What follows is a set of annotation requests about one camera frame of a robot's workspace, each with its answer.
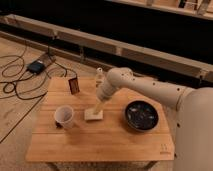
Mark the cream stick end effector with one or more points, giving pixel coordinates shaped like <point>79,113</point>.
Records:
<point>97,107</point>

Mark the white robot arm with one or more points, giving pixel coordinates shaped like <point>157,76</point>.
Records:
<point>194,136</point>

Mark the white plastic cup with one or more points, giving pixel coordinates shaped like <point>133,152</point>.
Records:
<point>64,115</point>

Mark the clear plastic bottle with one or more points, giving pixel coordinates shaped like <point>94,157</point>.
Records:
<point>99,76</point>

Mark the wooden table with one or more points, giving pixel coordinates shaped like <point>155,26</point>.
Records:
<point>108,140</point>

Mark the black round bowl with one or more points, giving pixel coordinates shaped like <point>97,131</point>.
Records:
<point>141,115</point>

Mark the wooden shelf rail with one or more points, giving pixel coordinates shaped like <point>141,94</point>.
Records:
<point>149,56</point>

